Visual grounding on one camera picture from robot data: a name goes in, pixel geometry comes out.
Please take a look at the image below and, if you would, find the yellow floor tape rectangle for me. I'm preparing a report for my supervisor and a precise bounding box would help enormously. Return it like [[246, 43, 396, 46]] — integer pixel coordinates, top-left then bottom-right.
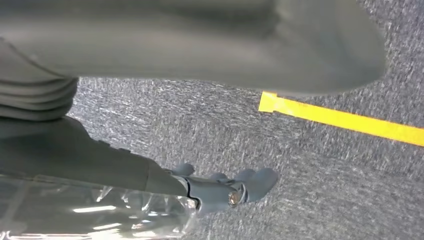
[[258, 91, 424, 148]]

